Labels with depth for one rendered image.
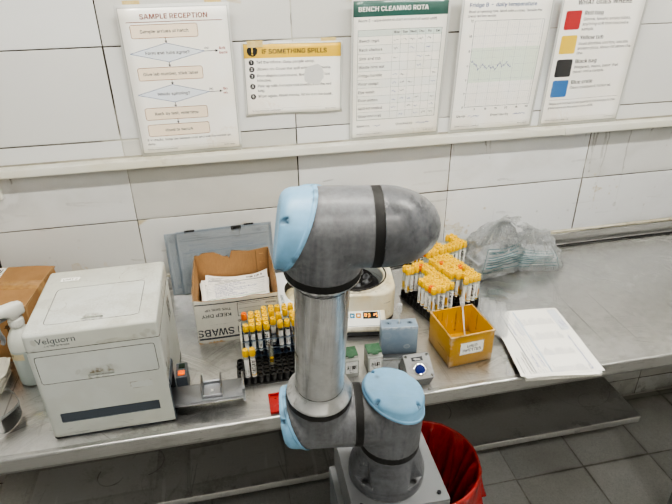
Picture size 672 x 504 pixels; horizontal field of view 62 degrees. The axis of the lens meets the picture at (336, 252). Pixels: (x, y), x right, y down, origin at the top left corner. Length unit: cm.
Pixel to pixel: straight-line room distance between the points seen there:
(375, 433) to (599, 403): 161
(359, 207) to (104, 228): 128
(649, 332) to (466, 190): 72
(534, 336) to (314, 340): 98
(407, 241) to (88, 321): 81
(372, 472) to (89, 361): 66
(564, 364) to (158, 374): 104
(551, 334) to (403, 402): 81
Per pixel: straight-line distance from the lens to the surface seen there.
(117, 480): 223
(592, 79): 211
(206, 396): 144
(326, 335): 86
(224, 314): 163
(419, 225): 75
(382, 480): 114
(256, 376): 151
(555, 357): 167
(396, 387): 105
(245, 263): 187
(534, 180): 214
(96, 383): 140
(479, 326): 165
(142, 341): 132
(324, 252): 73
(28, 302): 173
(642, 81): 225
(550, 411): 244
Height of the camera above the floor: 188
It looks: 28 degrees down
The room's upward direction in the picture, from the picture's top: 1 degrees counter-clockwise
